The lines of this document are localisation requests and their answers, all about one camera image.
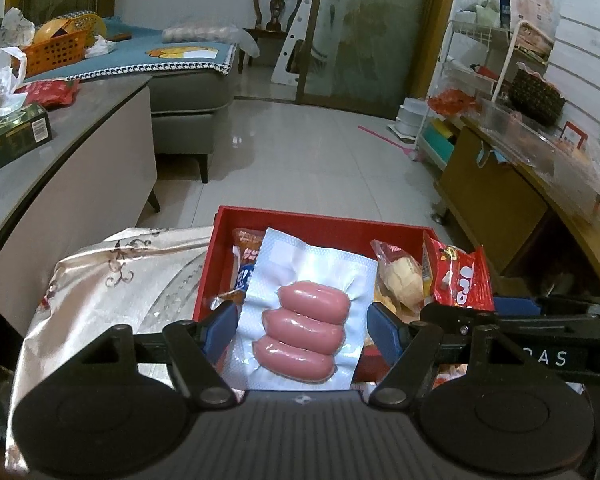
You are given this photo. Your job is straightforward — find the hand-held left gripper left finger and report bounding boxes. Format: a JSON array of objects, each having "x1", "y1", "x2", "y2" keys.
[{"x1": 27, "y1": 301, "x2": 241, "y2": 408}]

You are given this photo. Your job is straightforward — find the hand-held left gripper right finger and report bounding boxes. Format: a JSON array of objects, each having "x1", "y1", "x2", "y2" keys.
[{"x1": 366, "y1": 304, "x2": 588, "y2": 408}]

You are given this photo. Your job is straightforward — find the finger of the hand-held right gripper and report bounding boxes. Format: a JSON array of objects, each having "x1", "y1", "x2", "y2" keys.
[
  {"x1": 492, "y1": 296, "x2": 600, "y2": 318},
  {"x1": 420, "y1": 303, "x2": 501, "y2": 350}
]

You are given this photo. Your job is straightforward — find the red white snack packet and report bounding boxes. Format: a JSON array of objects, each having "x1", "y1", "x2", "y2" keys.
[{"x1": 422, "y1": 232, "x2": 496, "y2": 313}]

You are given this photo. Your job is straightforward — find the pile of snack packets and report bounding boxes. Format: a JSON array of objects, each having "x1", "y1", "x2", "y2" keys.
[{"x1": 432, "y1": 362, "x2": 470, "y2": 388}]

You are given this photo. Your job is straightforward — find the clear pink sausage packet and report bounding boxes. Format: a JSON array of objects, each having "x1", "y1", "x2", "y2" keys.
[{"x1": 224, "y1": 227, "x2": 379, "y2": 392}]

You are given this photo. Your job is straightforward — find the clear pale snack packet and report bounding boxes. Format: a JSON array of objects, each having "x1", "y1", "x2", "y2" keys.
[{"x1": 370, "y1": 239, "x2": 433, "y2": 311}]

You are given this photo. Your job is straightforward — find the blue orange snack packet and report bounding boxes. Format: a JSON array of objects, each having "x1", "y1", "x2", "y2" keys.
[{"x1": 210, "y1": 228, "x2": 266, "y2": 311}]

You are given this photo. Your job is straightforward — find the wooden cabinet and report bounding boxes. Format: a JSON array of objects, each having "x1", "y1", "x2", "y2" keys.
[{"x1": 435, "y1": 117, "x2": 600, "y2": 311}]

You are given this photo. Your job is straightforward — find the clear plastic sheet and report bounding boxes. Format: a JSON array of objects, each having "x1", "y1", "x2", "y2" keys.
[{"x1": 462, "y1": 97, "x2": 600, "y2": 221}]

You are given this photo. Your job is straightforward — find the small red white box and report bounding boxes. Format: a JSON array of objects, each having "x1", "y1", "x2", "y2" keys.
[{"x1": 560, "y1": 121, "x2": 588, "y2": 151}]

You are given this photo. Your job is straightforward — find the white cart with teal bins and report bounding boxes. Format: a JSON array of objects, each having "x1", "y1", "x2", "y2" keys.
[{"x1": 415, "y1": 115, "x2": 463, "y2": 171}]

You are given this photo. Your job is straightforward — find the pink stick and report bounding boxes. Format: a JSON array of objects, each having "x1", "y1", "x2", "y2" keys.
[{"x1": 357, "y1": 125, "x2": 413, "y2": 157}]

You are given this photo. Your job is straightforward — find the dark woven basket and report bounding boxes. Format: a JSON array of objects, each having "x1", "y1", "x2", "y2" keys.
[{"x1": 509, "y1": 67, "x2": 566, "y2": 126}]

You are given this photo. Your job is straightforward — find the white stacked containers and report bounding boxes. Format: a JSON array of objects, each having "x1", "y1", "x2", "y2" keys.
[{"x1": 396, "y1": 97, "x2": 426, "y2": 138}]

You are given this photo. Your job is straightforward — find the red plastic bag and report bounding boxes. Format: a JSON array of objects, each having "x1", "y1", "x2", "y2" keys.
[{"x1": 427, "y1": 87, "x2": 476, "y2": 118}]

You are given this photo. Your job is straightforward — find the grey coffee table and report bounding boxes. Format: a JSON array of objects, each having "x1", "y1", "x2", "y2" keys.
[{"x1": 0, "y1": 77, "x2": 161, "y2": 333}]

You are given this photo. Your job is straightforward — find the grey sofa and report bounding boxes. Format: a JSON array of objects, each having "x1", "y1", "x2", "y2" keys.
[{"x1": 147, "y1": 42, "x2": 241, "y2": 183}]

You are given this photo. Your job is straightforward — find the dark green box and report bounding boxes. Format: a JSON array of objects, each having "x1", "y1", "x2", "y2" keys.
[{"x1": 0, "y1": 102, "x2": 52, "y2": 181}]

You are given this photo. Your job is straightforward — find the blue sofa cover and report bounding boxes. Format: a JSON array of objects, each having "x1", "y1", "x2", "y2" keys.
[{"x1": 22, "y1": 27, "x2": 238, "y2": 83}]

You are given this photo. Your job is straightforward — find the white board with holes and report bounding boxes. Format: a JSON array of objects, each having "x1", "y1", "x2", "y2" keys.
[{"x1": 270, "y1": 0, "x2": 331, "y2": 86}]

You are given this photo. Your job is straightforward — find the wood framed glass door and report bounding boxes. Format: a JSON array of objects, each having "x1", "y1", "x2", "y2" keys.
[{"x1": 300, "y1": 0, "x2": 461, "y2": 121}]

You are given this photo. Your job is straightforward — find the clear bagged pillow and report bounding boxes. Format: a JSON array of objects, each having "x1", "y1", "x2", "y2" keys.
[{"x1": 161, "y1": 25, "x2": 241, "y2": 45}]

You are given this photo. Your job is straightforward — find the white crumpled paper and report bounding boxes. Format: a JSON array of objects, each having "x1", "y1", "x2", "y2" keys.
[{"x1": 85, "y1": 35, "x2": 116, "y2": 58}]

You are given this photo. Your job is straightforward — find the orange plastic basket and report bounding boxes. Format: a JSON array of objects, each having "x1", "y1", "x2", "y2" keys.
[{"x1": 20, "y1": 29, "x2": 90, "y2": 78}]

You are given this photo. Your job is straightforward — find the yellow round hat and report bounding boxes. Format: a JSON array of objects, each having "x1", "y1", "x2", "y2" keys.
[{"x1": 32, "y1": 12, "x2": 107, "y2": 46}]

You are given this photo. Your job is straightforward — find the white plastic bag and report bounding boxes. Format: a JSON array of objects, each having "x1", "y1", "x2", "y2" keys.
[{"x1": 0, "y1": 46, "x2": 28, "y2": 111}]

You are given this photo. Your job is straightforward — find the crumpled clear plastic bag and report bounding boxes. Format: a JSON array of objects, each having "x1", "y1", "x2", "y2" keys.
[{"x1": 2, "y1": 7, "x2": 36, "y2": 46}]

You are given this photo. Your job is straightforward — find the white wire rack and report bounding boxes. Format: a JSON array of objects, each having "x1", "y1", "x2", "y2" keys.
[{"x1": 420, "y1": 12, "x2": 521, "y2": 151}]

